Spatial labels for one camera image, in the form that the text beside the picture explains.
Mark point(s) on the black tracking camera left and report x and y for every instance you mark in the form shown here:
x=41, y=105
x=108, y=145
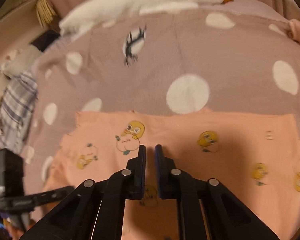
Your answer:
x=11, y=174

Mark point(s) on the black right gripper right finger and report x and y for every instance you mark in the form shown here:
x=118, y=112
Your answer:
x=206, y=209

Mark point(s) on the white goose plush toy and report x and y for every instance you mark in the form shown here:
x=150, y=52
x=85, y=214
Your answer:
x=92, y=12

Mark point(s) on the yellow fringe tassel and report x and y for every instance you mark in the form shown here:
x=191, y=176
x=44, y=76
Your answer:
x=45, y=13

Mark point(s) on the peach cartoon print shirt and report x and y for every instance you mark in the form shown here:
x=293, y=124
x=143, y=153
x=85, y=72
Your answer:
x=257, y=157

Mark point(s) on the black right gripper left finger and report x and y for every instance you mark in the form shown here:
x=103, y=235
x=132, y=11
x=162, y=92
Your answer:
x=94, y=210

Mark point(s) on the grey pillow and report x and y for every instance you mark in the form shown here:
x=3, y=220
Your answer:
x=22, y=61

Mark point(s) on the plaid grey blanket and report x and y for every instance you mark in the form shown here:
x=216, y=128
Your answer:
x=16, y=110

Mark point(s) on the mauve polka dot bedspread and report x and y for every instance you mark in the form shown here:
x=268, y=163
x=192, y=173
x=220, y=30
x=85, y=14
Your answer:
x=236, y=57

